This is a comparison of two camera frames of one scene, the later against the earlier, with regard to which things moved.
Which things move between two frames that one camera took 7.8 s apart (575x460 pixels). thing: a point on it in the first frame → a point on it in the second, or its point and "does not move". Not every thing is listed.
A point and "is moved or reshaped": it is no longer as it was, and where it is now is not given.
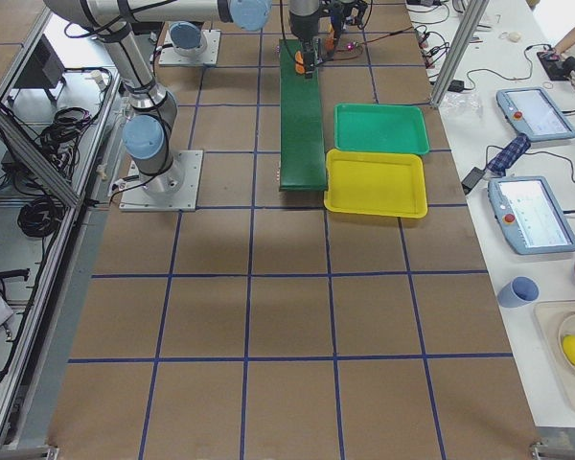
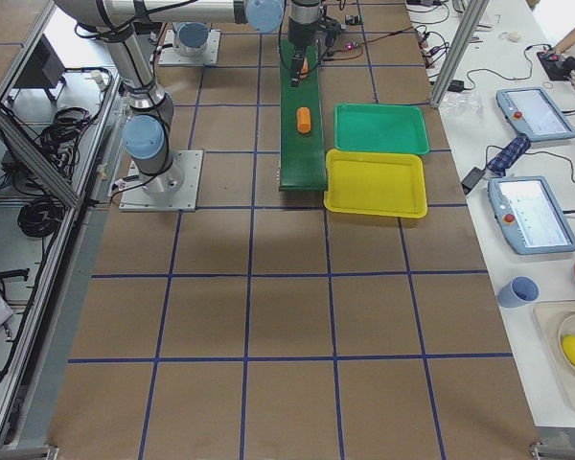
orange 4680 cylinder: [330, 37] is moved or reshaped
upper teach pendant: [533, 111] does not move
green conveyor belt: [302, 152] does not move
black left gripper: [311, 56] → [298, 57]
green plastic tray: [380, 127] does not move
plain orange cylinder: [299, 62] is moved or reshaped
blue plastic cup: [521, 290] does not move
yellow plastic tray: [374, 183] does not move
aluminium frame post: [475, 15] does not move
